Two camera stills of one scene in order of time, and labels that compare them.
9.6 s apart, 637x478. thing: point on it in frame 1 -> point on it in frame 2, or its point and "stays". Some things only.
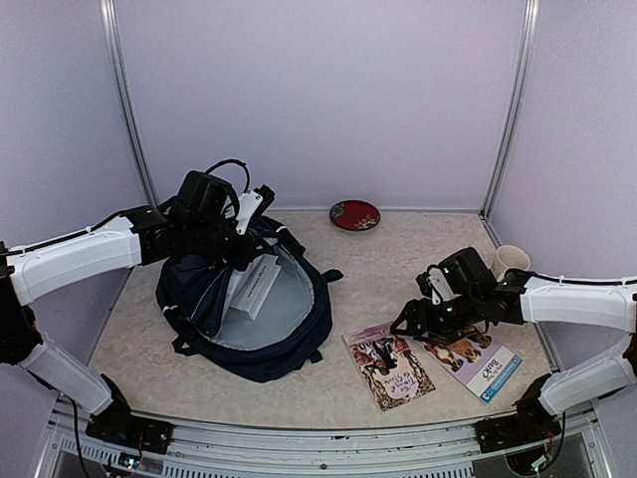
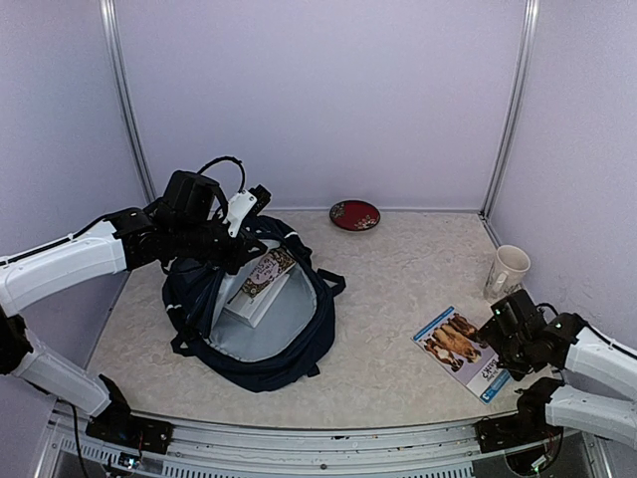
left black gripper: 254,246 stays
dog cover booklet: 484,370 stays
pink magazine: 390,368 -> 273,265
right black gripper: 413,310 -> 495,338
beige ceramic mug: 510,257 stays
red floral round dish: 354,215 stays
